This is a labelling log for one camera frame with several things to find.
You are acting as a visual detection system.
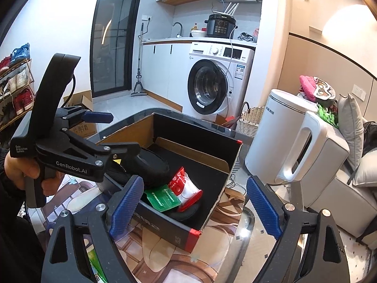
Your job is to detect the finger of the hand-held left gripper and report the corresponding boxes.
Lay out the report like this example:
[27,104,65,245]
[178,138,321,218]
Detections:
[56,105,114,131]
[63,129,142,170]

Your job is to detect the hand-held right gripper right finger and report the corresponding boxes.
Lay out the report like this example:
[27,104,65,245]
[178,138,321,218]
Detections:
[246,176,348,283]

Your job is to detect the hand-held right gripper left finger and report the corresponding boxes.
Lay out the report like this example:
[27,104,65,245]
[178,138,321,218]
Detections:
[43,175,145,283]

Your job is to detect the black ear pad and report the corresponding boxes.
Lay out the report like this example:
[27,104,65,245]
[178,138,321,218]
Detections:
[104,149,170,185]

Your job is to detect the green packet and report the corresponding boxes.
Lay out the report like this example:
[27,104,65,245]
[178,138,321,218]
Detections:
[83,248,109,283]
[144,184,181,213]

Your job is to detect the red and white packet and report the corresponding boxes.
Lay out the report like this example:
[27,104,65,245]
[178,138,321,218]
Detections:
[170,166,204,211]

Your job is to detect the black-lined cardboard box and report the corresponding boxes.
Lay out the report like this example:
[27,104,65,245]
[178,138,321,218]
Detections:
[96,112,245,252]

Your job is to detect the person's left forearm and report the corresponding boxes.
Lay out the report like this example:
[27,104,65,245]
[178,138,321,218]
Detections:
[0,146,45,283]

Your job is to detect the person's left hand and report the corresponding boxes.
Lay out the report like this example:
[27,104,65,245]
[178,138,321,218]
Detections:
[4,150,64,197]

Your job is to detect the brown cardboard box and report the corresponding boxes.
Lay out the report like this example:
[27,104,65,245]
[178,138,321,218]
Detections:
[63,91,98,138]

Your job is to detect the flat mop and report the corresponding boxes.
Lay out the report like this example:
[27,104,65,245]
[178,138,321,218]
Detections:
[131,22,148,98]

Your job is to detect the patterned floor mat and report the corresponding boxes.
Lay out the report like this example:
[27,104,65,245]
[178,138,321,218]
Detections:
[18,174,254,283]

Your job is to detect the black glass door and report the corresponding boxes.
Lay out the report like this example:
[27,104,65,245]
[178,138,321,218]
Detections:
[90,0,146,98]

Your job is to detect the grey sofa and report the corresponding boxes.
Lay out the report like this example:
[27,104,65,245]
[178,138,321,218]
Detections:
[300,118,377,240]

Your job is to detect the white electric kettle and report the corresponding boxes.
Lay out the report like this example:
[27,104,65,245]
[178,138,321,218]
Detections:
[244,88,351,185]

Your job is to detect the group of assorted shoes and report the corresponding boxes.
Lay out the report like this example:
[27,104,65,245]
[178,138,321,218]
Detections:
[0,43,34,117]

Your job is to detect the white kitchen base cabinets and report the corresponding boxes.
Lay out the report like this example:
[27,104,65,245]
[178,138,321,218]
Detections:
[141,37,195,113]

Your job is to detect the wooden shoe rack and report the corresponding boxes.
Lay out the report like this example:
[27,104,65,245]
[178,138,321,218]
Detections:
[0,56,36,132]

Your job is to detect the wicker laundry basket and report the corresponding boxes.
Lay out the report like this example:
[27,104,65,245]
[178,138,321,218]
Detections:
[238,102,266,137]

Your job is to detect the small orange box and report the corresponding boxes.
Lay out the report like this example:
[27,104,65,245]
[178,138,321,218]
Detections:
[215,115,238,129]

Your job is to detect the white washing machine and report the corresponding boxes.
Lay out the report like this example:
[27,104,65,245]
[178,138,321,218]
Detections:
[187,43,255,117]

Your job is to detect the grey pillow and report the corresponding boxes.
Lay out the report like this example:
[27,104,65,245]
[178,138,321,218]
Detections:
[352,150,377,188]
[336,93,369,171]

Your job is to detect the green cloth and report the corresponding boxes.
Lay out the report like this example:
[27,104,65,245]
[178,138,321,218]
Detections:
[317,103,340,128]

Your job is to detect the dark clothing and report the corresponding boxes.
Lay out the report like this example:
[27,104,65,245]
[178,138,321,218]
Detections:
[361,121,377,157]

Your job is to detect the pink cloth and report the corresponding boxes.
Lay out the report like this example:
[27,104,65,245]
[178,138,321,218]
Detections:
[299,75,319,102]

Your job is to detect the patterned cloth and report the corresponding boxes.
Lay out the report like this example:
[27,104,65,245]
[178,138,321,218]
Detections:
[312,77,338,100]

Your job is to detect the black pressure cooker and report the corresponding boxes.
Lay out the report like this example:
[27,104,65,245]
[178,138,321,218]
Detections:
[205,14,238,39]

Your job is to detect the white router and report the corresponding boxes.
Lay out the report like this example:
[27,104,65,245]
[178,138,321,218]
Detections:
[213,2,240,17]

